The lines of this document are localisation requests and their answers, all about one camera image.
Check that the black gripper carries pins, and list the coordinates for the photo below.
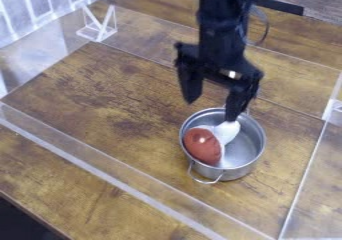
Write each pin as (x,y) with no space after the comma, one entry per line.
(217,59)

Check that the red plush mushroom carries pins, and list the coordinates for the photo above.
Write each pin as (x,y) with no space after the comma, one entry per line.
(205,141)

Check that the silver metal pot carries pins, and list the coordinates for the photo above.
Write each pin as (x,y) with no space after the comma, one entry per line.
(242,151)

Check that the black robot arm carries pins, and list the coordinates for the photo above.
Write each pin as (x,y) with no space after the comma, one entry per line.
(223,11)

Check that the black bar in background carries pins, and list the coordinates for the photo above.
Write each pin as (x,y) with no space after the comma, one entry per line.
(282,6)

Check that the clear acrylic triangle bracket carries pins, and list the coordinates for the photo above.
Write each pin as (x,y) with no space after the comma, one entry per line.
(96,30)

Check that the clear acrylic enclosure wall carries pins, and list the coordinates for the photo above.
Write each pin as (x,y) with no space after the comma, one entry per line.
(192,212)

